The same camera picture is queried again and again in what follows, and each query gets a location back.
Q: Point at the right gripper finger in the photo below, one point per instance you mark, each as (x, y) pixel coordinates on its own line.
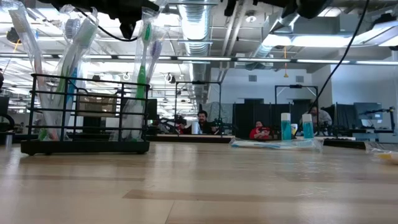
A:
(230, 7)

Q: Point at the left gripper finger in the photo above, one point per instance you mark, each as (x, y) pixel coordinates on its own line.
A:
(129, 26)

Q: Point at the packaged toothbrushes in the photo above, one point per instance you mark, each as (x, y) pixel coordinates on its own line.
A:
(155, 49)

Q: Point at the green toothbrush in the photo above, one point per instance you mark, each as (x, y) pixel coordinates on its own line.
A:
(86, 32)
(141, 81)

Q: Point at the orange toothbrush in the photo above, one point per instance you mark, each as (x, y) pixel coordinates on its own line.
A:
(18, 21)

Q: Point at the teal mouthwash bottle white cap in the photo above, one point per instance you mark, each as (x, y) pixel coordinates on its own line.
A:
(308, 129)
(286, 129)

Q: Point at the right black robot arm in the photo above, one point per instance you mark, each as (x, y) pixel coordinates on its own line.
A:
(311, 7)

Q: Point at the ceiling sensor dome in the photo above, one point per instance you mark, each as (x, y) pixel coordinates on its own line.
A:
(250, 18)

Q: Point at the long ceiling light bar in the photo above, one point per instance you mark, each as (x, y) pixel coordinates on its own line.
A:
(202, 58)

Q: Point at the black partition screens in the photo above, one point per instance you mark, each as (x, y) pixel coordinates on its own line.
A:
(245, 118)

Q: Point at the person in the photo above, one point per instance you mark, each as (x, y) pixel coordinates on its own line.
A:
(323, 117)
(202, 117)
(259, 133)

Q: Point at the white cylinder cup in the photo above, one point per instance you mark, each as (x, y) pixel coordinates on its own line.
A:
(195, 127)

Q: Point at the wooden workstation table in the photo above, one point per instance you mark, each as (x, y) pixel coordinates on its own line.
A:
(211, 136)

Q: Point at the white yellow cup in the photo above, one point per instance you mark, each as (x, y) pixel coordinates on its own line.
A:
(294, 129)

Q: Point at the wrapped blue striped toothbrush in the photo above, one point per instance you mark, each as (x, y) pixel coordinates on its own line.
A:
(258, 144)

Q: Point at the black curved arc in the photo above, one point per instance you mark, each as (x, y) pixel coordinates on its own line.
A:
(2, 115)

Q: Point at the desk monitor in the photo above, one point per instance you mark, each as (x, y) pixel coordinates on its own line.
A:
(367, 109)

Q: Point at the slim yellow-headed toothbrush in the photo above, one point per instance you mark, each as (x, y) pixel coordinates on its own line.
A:
(387, 156)

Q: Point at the silver air duct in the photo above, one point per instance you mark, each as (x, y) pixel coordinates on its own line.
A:
(273, 35)
(196, 31)

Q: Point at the black station frame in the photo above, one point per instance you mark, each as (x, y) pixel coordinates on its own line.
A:
(199, 82)
(295, 86)

